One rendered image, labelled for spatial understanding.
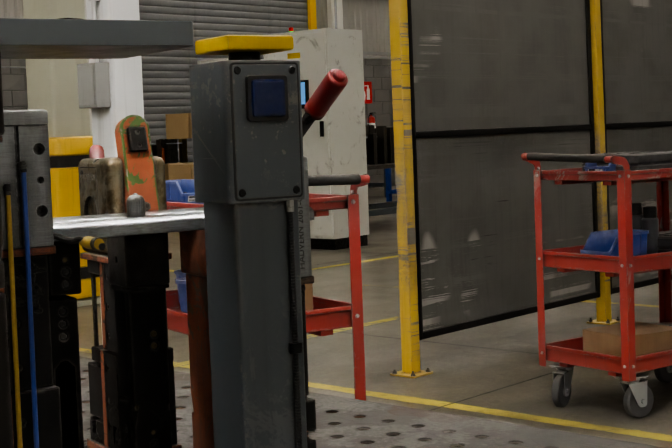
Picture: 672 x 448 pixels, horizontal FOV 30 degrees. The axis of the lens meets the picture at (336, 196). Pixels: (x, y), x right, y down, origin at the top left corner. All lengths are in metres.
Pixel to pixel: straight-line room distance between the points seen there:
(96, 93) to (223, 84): 4.16
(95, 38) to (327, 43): 10.45
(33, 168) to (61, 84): 7.30
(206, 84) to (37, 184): 0.18
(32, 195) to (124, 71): 4.13
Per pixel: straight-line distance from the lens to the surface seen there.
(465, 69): 5.87
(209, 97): 1.00
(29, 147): 1.08
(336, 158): 11.35
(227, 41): 0.98
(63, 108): 8.37
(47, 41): 0.88
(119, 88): 5.18
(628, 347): 4.58
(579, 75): 6.71
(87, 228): 1.22
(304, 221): 1.19
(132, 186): 1.47
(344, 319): 3.49
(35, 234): 1.08
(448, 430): 1.62
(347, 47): 11.53
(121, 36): 0.90
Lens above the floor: 1.08
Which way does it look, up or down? 3 degrees down
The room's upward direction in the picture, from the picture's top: 2 degrees counter-clockwise
